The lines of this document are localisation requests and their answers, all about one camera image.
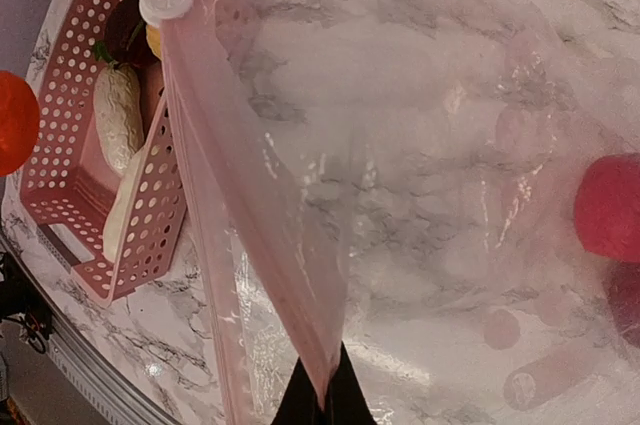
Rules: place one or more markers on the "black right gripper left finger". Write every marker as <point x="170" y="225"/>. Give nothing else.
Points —
<point x="299" y="405"/>

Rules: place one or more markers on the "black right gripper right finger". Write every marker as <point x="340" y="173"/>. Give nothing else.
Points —
<point x="345" y="403"/>

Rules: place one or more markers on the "clear pink zip top bag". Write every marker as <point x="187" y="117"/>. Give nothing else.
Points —
<point x="399" y="176"/>

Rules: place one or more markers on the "pink perforated plastic basket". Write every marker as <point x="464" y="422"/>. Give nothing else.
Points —
<point x="68" y="187"/>

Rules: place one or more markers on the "red toy apple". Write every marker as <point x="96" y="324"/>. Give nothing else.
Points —
<point x="623" y="301"/>
<point x="606" y="208"/>

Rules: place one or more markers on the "orange toy orange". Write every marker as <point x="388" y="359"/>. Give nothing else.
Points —
<point x="20" y="119"/>

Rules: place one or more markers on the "white toy vegetable upper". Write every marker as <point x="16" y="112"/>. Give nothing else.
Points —
<point x="118" y="119"/>

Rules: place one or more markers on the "yellow toy lemon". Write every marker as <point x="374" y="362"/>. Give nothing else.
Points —
<point x="153" y="38"/>

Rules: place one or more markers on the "dark maroon toy fruit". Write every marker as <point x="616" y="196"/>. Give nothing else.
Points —
<point x="125" y="36"/>

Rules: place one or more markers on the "green toy leaf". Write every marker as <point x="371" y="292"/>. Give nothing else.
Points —
<point x="101" y="53"/>

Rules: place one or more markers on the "aluminium front rail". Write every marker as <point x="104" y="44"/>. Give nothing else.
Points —
<point x="115" y="398"/>

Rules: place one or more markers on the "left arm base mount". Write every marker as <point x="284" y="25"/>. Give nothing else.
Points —
<point x="23" y="305"/>

